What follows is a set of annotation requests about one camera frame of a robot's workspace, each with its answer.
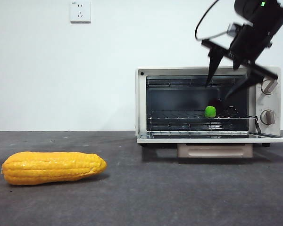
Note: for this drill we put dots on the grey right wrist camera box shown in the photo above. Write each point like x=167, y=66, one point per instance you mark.
x=231, y=28

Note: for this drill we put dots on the cream Toshiba toaster oven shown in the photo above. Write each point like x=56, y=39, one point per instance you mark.
x=141, y=103

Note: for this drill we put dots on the white wall socket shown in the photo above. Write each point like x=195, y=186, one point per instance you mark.
x=80, y=11

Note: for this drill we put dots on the purple eggplant with green stem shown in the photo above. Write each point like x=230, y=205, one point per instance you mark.
x=210, y=111

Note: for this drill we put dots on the yellow corn cob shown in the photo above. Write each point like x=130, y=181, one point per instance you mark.
x=52, y=169

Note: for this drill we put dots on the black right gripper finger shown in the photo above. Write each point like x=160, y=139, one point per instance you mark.
x=214, y=63
x=245, y=83

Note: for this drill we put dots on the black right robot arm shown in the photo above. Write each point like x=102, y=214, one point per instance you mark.
x=254, y=35

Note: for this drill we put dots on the round beige oven knob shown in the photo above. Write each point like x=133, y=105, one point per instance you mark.
x=268, y=117
x=268, y=88

